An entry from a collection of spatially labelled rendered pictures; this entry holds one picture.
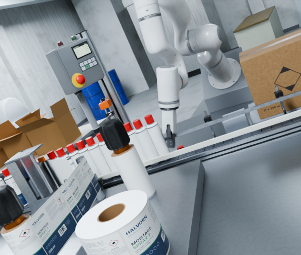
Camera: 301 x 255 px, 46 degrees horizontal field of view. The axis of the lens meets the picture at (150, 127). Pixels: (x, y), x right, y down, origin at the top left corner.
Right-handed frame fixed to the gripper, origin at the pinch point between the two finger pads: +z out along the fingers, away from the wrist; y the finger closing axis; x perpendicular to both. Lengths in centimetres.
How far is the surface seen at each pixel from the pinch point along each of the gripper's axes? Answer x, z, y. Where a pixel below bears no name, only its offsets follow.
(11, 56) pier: -384, 29, -502
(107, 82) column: -28.8, -23.2, -12.2
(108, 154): -27.2, 4.9, 2.1
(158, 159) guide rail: -5.0, 5.6, 4.3
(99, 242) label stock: -7, -5, 72
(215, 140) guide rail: 18.1, -2.8, 4.3
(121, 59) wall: -236, 84, -751
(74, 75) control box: -38.8, -29.2, -0.7
